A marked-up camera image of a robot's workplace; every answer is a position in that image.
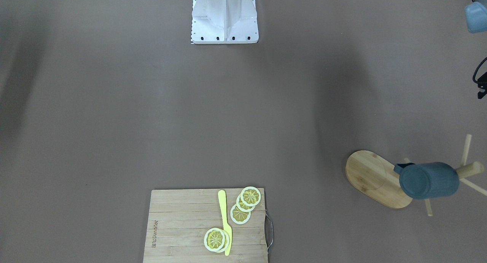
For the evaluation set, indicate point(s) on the dark teal mug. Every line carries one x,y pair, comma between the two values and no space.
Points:
428,180

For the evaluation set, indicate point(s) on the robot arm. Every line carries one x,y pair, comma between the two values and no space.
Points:
476,16

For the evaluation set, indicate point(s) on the wooden cup storage rack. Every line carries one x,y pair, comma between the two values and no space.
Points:
374,176

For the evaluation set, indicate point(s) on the yellow plastic knife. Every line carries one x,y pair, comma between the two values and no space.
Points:
222,199

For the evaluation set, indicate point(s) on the wooden cutting board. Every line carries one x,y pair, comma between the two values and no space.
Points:
179,219

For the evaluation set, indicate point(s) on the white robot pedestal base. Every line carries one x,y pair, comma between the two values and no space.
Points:
224,22

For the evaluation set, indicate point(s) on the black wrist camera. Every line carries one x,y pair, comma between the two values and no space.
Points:
481,81

